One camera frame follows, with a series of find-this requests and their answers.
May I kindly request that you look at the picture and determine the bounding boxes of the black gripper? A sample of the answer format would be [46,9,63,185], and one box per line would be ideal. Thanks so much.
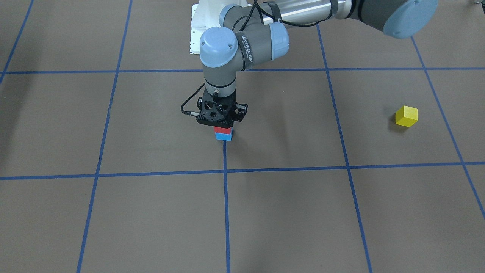
[196,89,248,128]

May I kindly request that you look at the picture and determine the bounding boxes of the red cube block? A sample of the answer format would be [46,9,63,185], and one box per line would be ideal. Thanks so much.
[213,127,233,135]

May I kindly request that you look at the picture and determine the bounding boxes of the blue cube block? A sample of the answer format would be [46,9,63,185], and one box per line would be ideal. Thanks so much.
[215,132,233,141]

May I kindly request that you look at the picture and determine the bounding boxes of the yellow cube block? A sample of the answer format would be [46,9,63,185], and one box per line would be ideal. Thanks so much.
[395,105,419,127]

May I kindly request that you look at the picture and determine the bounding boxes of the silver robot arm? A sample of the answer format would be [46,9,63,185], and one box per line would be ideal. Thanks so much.
[182,0,438,129]

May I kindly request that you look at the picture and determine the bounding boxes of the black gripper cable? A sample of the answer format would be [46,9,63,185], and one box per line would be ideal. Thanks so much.
[181,82,207,116]

